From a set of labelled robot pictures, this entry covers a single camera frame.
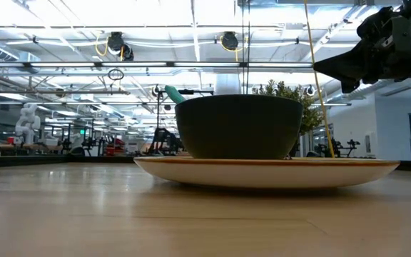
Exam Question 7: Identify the yellow round plate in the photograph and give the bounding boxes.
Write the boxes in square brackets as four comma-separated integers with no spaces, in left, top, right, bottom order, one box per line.
[133,156,401,189]

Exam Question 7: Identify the white robot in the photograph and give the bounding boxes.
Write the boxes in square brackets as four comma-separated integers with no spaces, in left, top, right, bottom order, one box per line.
[14,102,41,146]

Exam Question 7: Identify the red crate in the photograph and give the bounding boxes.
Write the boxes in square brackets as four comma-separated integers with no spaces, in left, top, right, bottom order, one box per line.
[103,138,126,156]

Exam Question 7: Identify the yellow cable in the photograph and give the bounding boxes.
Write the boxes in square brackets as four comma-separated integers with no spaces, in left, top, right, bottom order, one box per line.
[303,0,336,158]

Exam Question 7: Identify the black machine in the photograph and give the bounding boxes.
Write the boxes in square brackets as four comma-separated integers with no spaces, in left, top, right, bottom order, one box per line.
[146,127,187,157]
[314,138,362,158]

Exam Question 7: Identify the long ceiling light bar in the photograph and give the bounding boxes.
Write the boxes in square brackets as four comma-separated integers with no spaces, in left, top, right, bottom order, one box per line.
[0,61,315,69]

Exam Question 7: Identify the white round column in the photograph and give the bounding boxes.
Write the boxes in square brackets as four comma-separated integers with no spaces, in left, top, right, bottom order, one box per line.
[215,73,243,96]

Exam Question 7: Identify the black bowl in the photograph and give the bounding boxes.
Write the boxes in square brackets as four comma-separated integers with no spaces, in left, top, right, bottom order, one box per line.
[174,94,304,161]

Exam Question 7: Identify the black ceiling cable reel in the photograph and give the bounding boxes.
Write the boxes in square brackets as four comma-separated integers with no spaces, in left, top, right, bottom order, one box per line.
[106,31,135,61]
[220,31,240,51]

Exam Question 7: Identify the spoon with teal handle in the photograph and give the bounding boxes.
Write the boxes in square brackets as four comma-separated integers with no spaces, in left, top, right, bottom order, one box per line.
[164,84,187,105]

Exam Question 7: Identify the wooden workbench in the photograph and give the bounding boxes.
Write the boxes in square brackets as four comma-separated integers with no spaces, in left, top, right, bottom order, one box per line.
[0,143,64,151]

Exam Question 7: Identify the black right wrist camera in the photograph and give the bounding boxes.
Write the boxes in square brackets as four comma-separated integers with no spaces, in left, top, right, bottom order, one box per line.
[356,6,396,42]

